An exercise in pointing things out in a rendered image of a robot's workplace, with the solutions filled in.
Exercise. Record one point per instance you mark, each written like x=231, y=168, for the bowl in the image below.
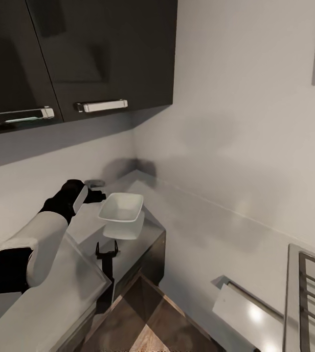
x=121, y=208

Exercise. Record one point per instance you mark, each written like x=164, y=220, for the cabinet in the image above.
x=69, y=60

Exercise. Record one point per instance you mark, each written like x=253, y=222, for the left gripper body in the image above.
x=95, y=196

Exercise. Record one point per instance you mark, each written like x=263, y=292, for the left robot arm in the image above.
x=27, y=257

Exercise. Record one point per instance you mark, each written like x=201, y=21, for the burner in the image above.
x=299, y=331

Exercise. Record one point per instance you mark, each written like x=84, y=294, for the drop in sink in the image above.
x=44, y=314

